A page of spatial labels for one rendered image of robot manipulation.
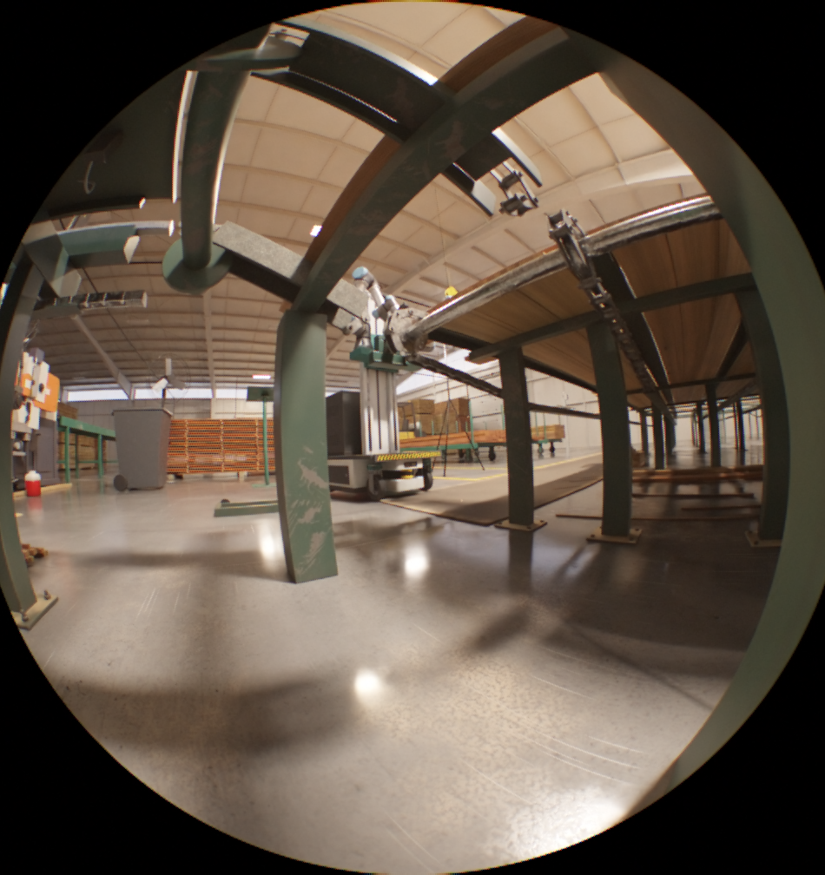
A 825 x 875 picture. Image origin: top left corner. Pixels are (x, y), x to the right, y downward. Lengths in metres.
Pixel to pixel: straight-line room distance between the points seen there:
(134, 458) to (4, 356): 3.15
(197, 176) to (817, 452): 0.83
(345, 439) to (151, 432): 2.48
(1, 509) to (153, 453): 3.09
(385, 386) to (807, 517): 2.43
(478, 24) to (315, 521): 6.82
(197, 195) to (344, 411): 1.93
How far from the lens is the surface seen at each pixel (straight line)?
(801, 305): 0.21
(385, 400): 2.40
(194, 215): 0.77
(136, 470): 3.88
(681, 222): 0.69
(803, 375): 0.23
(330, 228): 0.83
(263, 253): 0.91
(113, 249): 1.04
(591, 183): 8.52
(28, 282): 0.96
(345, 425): 2.27
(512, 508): 1.23
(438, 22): 6.52
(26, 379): 4.37
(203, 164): 0.67
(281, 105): 7.34
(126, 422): 3.92
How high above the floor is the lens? 0.34
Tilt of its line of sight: 3 degrees up
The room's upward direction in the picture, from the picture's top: 3 degrees counter-clockwise
